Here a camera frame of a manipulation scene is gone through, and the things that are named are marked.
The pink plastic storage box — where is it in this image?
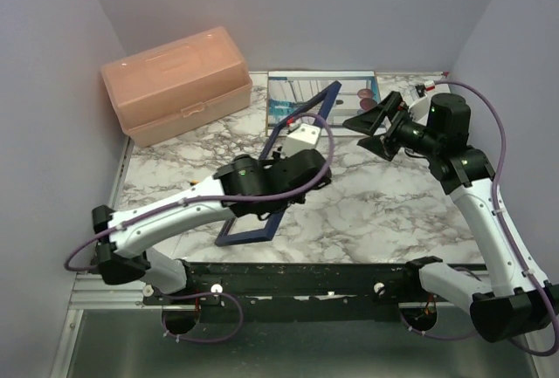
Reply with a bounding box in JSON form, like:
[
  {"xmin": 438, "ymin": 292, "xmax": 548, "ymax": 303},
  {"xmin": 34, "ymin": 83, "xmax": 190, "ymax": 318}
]
[{"xmin": 100, "ymin": 27, "xmax": 252, "ymax": 148}]

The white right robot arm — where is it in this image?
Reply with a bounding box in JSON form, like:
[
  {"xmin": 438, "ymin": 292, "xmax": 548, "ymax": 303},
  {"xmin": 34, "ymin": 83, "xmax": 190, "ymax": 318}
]
[{"xmin": 343, "ymin": 92, "xmax": 558, "ymax": 342}]

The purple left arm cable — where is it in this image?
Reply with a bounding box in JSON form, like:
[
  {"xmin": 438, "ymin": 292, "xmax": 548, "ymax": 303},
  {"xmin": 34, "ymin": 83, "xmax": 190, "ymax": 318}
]
[{"xmin": 65, "ymin": 112, "xmax": 336, "ymax": 344}]

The blue wooden picture frame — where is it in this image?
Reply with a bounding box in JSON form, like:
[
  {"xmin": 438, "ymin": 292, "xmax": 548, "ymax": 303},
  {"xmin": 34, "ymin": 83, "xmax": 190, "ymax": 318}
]
[{"xmin": 214, "ymin": 81, "xmax": 342, "ymax": 247}]

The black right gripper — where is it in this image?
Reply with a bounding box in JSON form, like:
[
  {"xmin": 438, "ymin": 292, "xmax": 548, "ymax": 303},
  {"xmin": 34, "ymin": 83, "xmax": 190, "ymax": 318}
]
[{"xmin": 345, "ymin": 90, "xmax": 442, "ymax": 162}]

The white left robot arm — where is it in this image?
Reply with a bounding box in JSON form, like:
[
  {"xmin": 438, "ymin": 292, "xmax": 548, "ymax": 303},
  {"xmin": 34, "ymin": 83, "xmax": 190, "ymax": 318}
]
[{"xmin": 97, "ymin": 149, "xmax": 332, "ymax": 304}]

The photo print with balloons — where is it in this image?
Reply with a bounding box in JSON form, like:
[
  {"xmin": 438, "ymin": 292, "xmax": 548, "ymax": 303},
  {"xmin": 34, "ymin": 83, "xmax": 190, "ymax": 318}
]
[{"xmin": 266, "ymin": 71, "xmax": 379, "ymax": 136}]

